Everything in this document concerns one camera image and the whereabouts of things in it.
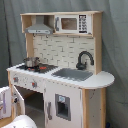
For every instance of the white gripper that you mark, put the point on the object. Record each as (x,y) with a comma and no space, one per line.
(5,102)

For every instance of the white oven door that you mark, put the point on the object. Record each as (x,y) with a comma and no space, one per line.
(18,102)

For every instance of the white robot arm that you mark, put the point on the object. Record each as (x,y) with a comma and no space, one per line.
(12,109)

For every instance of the wooden toy kitchen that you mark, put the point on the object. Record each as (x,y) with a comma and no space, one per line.
(62,50)

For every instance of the red left stove knob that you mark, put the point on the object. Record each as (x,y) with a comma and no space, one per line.
(15,79)

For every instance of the red stove knob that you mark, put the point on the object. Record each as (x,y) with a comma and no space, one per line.
(34,84)
(15,79)

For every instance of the red right stove knob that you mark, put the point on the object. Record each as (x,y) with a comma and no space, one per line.
(34,84)

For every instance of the silver toy pot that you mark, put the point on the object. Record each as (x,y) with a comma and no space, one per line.
(31,61)

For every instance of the black toy stovetop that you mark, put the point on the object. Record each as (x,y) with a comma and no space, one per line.
(41,68)

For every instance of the white fridge door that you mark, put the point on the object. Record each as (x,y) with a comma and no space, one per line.
(62,106)

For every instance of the grey toy sink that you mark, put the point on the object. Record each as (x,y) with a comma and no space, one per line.
(72,74)

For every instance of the grey range hood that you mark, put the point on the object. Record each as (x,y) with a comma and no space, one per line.
(39,27)

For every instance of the black toy faucet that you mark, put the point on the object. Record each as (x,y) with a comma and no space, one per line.
(82,63)

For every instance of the toy microwave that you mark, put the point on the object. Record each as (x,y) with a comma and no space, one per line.
(74,24)

